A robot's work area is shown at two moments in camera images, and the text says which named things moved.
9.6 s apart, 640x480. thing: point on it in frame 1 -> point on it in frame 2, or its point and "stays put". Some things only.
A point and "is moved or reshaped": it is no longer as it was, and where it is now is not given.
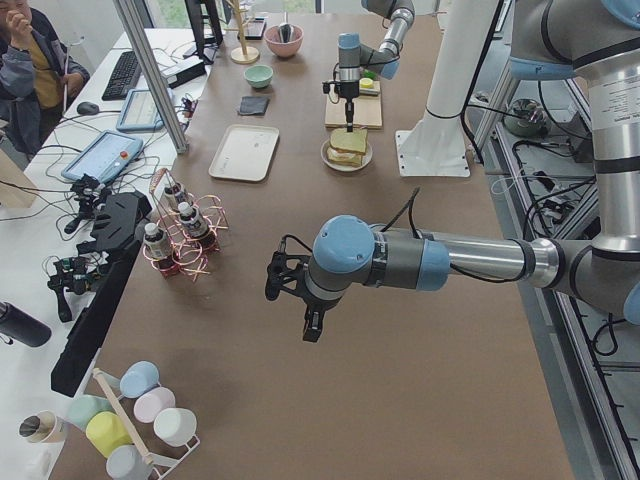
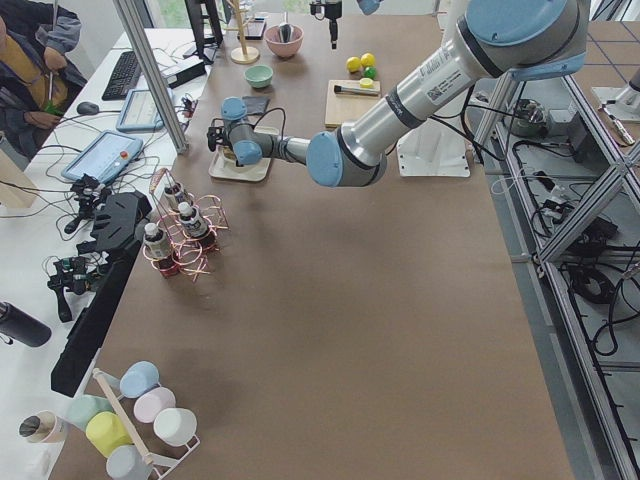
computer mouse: [87, 108] stays put
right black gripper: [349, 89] -> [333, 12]
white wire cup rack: [164, 466] stays put
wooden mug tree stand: [243, 54] stays put
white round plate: [366, 159] is moved or reshaped
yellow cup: [106, 431] stays put
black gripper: [326, 86] -> [318, 10]
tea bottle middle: [191, 221] stays put
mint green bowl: [258, 76] stays put
